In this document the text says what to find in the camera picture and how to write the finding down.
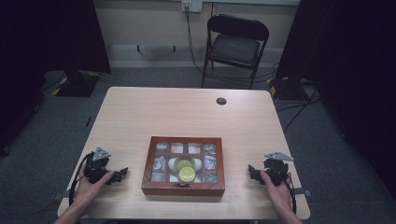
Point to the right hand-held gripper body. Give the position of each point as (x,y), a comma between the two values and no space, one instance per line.
(275,169)

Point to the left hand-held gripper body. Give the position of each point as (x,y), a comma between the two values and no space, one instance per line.
(95,168)

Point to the wooden box with glass lid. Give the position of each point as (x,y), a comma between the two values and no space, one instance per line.
(183,188)

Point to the person's left hand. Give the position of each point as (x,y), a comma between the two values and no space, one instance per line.
(88,189)

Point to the person's right hand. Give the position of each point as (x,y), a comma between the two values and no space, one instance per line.
(280,194)

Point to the group of silver foil sachets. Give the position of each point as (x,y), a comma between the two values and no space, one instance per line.
(160,162)

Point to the small white packet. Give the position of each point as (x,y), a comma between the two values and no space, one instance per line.
(200,164)
(197,179)
(173,178)
(171,164)

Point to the black stand base yellow tape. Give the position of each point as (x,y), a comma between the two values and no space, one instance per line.
(286,88)

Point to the black folding chair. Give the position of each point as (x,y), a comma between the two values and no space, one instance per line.
(235,46)

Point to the black curtain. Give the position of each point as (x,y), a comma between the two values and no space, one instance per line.
(46,34)
(348,62)

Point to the grey table bracket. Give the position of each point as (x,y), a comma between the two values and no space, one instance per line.
(304,192)
(63,195)

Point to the white wall socket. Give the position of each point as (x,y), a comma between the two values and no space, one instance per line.
(192,5)

